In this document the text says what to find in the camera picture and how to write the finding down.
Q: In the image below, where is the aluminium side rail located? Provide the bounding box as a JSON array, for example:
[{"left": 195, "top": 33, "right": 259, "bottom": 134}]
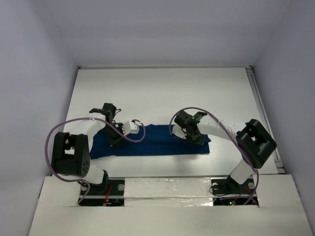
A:
[{"left": 245, "top": 66, "right": 286, "bottom": 175}]

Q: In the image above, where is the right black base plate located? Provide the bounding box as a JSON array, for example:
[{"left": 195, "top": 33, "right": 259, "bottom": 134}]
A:
[{"left": 209, "top": 177, "right": 259, "bottom": 206}]

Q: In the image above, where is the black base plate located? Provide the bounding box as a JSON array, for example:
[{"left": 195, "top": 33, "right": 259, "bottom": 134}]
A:
[
  {"left": 209, "top": 177, "right": 259, "bottom": 206},
  {"left": 79, "top": 178, "right": 125, "bottom": 207}
]

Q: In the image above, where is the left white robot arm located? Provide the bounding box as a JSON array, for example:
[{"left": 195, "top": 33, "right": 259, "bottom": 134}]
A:
[{"left": 51, "top": 103, "right": 123, "bottom": 194}]

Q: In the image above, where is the silver foil strip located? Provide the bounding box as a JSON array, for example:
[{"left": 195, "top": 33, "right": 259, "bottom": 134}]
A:
[{"left": 124, "top": 177, "right": 214, "bottom": 207}]

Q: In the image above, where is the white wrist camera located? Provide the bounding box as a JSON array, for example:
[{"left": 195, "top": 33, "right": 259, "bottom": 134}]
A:
[
  {"left": 172, "top": 124, "right": 187, "bottom": 140},
  {"left": 122, "top": 121, "right": 139, "bottom": 136}
]

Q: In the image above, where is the blue t shirt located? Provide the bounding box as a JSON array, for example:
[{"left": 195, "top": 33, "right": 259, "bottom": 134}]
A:
[{"left": 90, "top": 124, "right": 211, "bottom": 160}]

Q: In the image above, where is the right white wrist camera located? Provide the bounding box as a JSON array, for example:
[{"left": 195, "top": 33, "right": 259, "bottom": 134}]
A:
[{"left": 172, "top": 124, "right": 187, "bottom": 140}]

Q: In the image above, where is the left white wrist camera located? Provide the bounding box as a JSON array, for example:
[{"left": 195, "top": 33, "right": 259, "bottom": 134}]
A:
[{"left": 122, "top": 121, "right": 139, "bottom": 136}]

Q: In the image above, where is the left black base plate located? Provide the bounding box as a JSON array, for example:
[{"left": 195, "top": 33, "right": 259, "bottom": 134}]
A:
[{"left": 79, "top": 178, "right": 125, "bottom": 207}]

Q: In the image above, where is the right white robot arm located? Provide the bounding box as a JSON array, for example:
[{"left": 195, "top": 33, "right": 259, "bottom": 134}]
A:
[{"left": 169, "top": 109, "right": 277, "bottom": 196}]

